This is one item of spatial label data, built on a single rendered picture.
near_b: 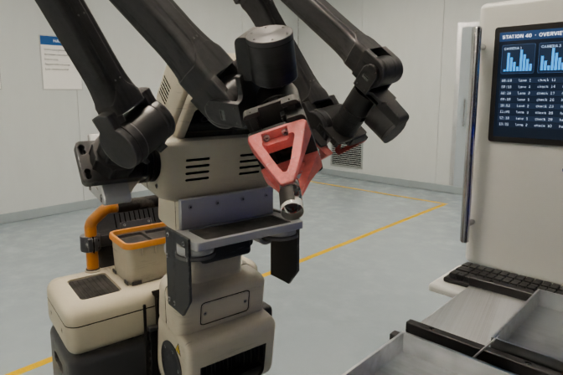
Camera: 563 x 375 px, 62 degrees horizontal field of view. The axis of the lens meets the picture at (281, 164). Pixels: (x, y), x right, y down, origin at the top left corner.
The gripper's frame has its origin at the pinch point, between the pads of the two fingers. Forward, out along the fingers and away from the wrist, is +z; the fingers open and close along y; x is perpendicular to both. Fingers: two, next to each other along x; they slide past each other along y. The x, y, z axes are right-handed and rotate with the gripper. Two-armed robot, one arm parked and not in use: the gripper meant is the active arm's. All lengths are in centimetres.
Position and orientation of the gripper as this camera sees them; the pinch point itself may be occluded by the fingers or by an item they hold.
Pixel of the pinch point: (290, 187)
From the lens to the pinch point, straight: 47.2
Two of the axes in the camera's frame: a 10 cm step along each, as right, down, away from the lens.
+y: -3.3, -7.6, -5.6
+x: 9.4, -3.1, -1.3
